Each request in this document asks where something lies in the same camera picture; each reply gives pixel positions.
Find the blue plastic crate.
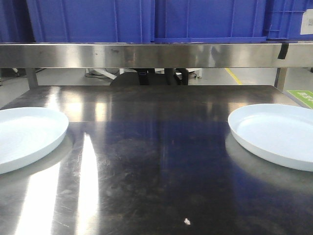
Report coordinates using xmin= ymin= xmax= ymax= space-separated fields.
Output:
xmin=264 ymin=0 xmax=313 ymax=41
xmin=155 ymin=0 xmax=266 ymax=43
xmin=27 ymin=0 xmax=155 ymax=44

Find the blue plastic crate left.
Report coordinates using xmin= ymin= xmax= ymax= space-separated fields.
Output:
xmin=27 ymin=0 xmax=155 ymax=44

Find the black tape strip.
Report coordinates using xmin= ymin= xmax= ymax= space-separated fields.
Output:
xmin=277 ymin=43 xmax=289 ymax=60

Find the blue plastic crate right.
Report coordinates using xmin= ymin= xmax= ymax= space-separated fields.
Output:
xmin=264 ymin=0 xmax=313 ymax=41

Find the stainless steel shelf rail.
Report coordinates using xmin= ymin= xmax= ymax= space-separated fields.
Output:
xmin=0 ymin=41 xmax=313 ymax=69

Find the white paper crumb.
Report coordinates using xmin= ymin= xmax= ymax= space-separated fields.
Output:
xmin=184 ymin=218 xmax=191 ymax=225

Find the blue plastic crate middle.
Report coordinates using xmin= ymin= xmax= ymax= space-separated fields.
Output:
xmin=155 ymin=0 xmax=266 ymax=43

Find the light blue plate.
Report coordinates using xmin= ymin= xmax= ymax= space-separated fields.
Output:
xmin=228 ymin=104 xmax=313 ymax=172
xmin=0 ymin=107 xmax=69 ymax=174

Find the white crate label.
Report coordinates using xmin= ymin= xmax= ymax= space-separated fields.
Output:
xmin=300 ymin=9 xmax=313 ymax=35

